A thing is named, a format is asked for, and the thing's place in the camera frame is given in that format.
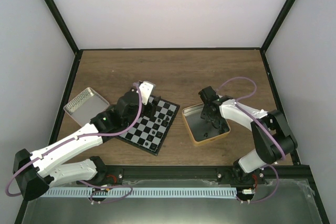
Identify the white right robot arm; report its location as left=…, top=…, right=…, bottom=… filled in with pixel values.
left=198, top=86, right=298, bottom=184

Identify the light blue slotted strip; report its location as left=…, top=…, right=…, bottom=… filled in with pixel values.
left=42, top=187, right=237, bottom=199

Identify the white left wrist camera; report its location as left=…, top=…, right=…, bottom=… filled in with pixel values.
left=139, top=81, right=155, bottom=105

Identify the silver metal tray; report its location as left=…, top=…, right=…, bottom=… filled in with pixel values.
left=64, top=87, right=110, bottom=127

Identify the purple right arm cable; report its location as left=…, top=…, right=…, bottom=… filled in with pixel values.
left=217, top=77, right=287, bottom=204

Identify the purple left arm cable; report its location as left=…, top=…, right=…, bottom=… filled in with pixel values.
left=5, top=82, right=144, bottom=197

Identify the black enclosure frame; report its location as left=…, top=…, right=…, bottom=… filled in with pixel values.
left=14, top=0, right=330, bottom=223

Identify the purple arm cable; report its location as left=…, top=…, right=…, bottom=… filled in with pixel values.
left=5, top=82, right=144, bottom=197
left=217, top=77, right=287, bottom=204

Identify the black white chessboard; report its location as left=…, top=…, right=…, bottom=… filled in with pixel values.
left=117, top=99, right=180, bottom=156

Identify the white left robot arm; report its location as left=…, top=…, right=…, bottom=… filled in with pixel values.
left=12, top=84, right=160, bottom=201

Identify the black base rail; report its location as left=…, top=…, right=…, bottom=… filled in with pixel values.
left=88, top=165, right=314, bottom=186

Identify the tan metal tray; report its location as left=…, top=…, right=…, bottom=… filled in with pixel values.
left=182, top=104, right=230, bottom=147

